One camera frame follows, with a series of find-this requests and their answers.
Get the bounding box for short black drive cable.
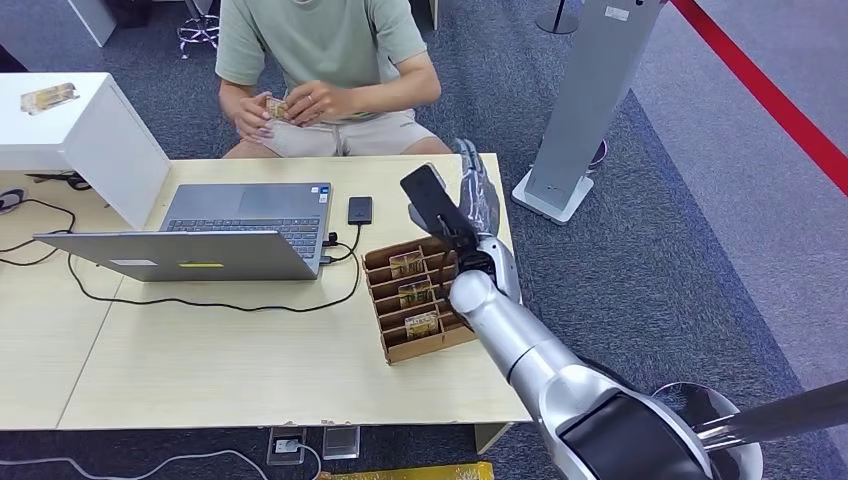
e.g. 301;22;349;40
322;223;364;250

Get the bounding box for grey laptop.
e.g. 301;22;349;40
33;182;333;284

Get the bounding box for black scissors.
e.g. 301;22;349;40
25;171;92;193

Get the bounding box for person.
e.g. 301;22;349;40
215;0;456;160

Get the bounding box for person's left hand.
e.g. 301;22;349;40
284;80;346;128

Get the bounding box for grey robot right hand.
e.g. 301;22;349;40
406;137;503;242

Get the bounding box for chrome chair base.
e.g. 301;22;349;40
174;0;221;61

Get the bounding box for long black power cable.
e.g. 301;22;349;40
0;198;363;314

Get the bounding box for wooden slotted card holder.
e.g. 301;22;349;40
361;235;479;366

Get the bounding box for floor power socket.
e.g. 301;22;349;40
266;427;308;468

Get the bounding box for dark stanchion base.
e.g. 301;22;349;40
534;0;582;36

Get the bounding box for white furniture panel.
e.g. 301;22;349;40
66;0;118;49

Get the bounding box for chrome stanchion dome base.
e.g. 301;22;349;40
652;382;765;480

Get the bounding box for clear floor socket cover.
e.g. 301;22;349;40
321;425;362;462

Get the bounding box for white floor cable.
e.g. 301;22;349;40
0;442;323;480

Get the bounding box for white cabinet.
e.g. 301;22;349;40
0;72;171;231

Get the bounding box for grey kiosk stand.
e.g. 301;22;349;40
510;0;664;227

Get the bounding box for yellow floor mat edge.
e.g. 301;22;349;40
317;461;496;480

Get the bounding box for person's right hand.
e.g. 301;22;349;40
232;91;277;142

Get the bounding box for chrome stanchion post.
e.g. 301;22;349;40
688;379;848;455

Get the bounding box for black portable drive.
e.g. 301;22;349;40
347;195;374;227

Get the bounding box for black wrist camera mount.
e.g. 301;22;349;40
399;162;482;258

